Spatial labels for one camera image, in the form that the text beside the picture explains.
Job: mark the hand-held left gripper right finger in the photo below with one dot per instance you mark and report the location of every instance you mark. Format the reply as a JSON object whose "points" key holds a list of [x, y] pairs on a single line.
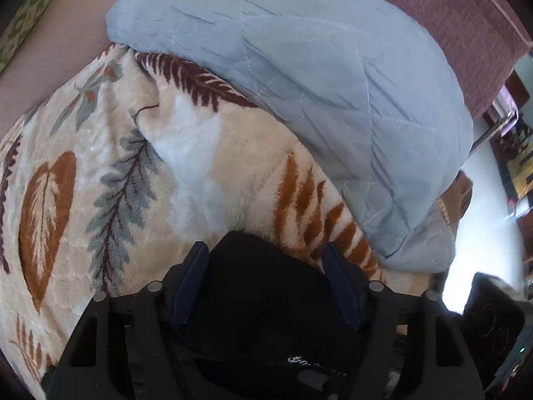
{"points": [[343, 283]]}

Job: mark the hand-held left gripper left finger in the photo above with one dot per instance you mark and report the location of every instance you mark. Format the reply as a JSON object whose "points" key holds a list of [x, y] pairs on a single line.
{"points": [[189, 283]]}

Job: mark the black pants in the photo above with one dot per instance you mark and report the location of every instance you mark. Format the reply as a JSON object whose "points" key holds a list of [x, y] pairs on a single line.
{"points": [[266, 300]]}

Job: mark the leaf print fleece blanket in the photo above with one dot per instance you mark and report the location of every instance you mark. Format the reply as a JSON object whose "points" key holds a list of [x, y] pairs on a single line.
{"points": [[145, 183]]}

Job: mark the light blue quilt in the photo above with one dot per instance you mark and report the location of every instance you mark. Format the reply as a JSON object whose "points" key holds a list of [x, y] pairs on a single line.
{"points": [[324, 104]]}

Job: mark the green patterned quilt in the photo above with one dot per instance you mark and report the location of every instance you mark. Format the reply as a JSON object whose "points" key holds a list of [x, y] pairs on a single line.
{"points": [[27, 21]]}

